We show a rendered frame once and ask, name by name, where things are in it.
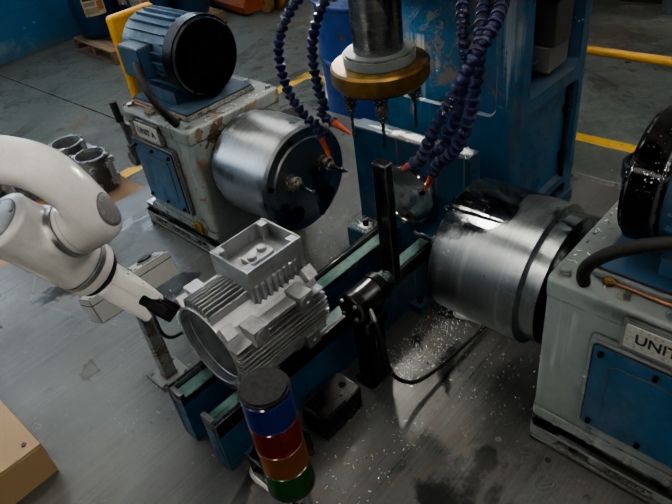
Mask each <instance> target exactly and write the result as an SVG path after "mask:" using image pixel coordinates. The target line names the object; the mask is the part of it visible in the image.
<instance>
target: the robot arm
mask: <svg viewBox="0 0 672 504"><path fill-rule="evenodd" d="M0 184H1V185H8V186H12V187H16V188H19V189H22V190H25V191H28V192H30V193H32V194H34V195H36V196H38V197H40V198H41V199H43V200H44V201H45V202H47V203H48V204H49V205H42V204H39V203H37V202H35V201H33V200H31V199H30V198H28V197H26V196H25V195H23V194H21V193H10V194H7V195H5V196H3V197H2V198H0V259H2V260H4V261H6V262H8V263H10V264H12V265H14V266H16V267H18V268H21V269H23V270H25V271H27V272H29V273H31V274H33V275H35V276H37V277H39V278H41V279H44V280H46V281H48V282H50V283H52V284H54V285H56V286H58V287H60V288H62V289H65V290H67V291H69V292H71V293H73V294H75V295H77V296H93V295H96V294H97V295H98V296H100V297H102V298H103V299H105V300H107V301H108V302H110V303H112V304H114V305H116V306H118V307H119V308H121V309H123V310H125V311H127V312H129V313H131V314H133V315H134V316H136V317H138V318H140V319H142V320H143V321H149V320H150V318H151V317H152V316H151V314H150V313H149V311H150V312H151V313H153V314H154V315H156V316H158V317H160V318H162V319H164V320H166V321H167V322H171V321H172V319H173V318H174V316H175V315H176V313H177V312H178V310H179V309H180V306H179V305H178V304H176V303H175V302H173V301H171V300H170V299H168V298H166V297H164V296H163V295H162V294H161V293H159V292H158V291H157V290H155V289H154V288H153V287H152V286H150V285H149V284H148V283H146V282H145V281H144V280H142V279H141V278H140V277H138V276H137V275H135V274H134V273H132V272H131V271H129V270H128V269H126V268H124V267H123V266H121V265H119V264H118V263H117V257H116V255H115V253H114V252H113V250H112V248H111V247H110V246H109V245H107V243H109V242H110V241H112V240H113V239H114V238H115V237H116V236H117V235H118V234H119V233H120V231H121V229H122V224H123V222H122V216H121V213H120V211H119V209H118V207H117V206H116V204H115V203H114V201H113V200H112V199H111V197H110V196H109V195H108V194H107V193H106V192H105V191H104V190H103V188H102V187H101V186H100V185H99V184H98V183H97V182H96V181H95V180H94V179H93V178H92V177H91V176H90V175H89V174H87V173H86V172H85V171H84V170H83V169H82V168H81V167H80V166H79V165H78V164H76V163H75V162H74V161H73V160H72V159H70V158H69V157H68V156H66V155H65V154H63V153H61V152H60V151H58V150H56V149H54V148H52V147H50V146H48V145H45V144H42V143H40V142H37V141H33V140H29V139H25V138H20V137H14V136H7V135H0Z"/></svg>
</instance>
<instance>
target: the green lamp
mask: <svg viewBox="0 0 672 504"><path fill-rule="evenodd" d="M264 475H265V478H266V480H267V483H268V486H269V489H270V490H271V492H272V493H273V494H274V495H275V496H277V497H278V498H281V499H286V500H289V499H295V498H298V497H300V496H302V495H303V494H304V493H305V492H307V490H308V489H309V488H310V486H311V484H312V481H313V470H312V466H311V462H310V458H308V463H307V465H306V467H305V469H304V470H303V471H302V472H301V473H300V474H299V475H298V476H296V477H294V478H292V479H290V480H285V481H278V480H274V479H272V478H270V477H268V476H267V475H266V474H265V473H264Z"/></svg>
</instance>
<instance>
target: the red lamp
mask: <svg viewBox="0 0 672 504"><path fill-rule="evenodd" d="M249 430H250V433H251V436H252V439H253V442H254V445H255V448H256V450H257V451H258V453H259V454H260V455H262V456H263V457H265V458H268V459H281V458H285V457H287V456H289V455H291V454H292V453H294V452H295V451H296V450H297V449H298V447H299V446H300V444H301V442H302V439H303V431H302V427H301V423H300V419H299V415H298V411H297V415H296V419H295V421H294V422H293V424H292V425H291V426H290V427H289V428H288V429H287V430H285V431H284V432H282V433H280V434H277V435H273V436H262V435H258V434H256V433H254V432H253V431H252V430H251V429H250V428H249Z"/></svg>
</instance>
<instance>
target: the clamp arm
mask: <svg viewBox="0 0 672 504"><path fill-rule="evenodd" d="M371 166H372V176H373V186H374V196H375V205H376V215H377V225H378V235H379V245H380V255H381V264H382V275H387V273H388V274H389V275H388V276H386V277H387V278H388V279H390V278H392V279H391V280H390V282H389V285H391V286H393V287H397V286H398V285H399V284H400V283H401V272H400V259H399V244H398V233H397V221H396V208H395V195H394V182H393V168H392V162H390V161H386V160H383V159H380V158H377V159H376V160H374V161H373V162H372V163H371Z"/></svg>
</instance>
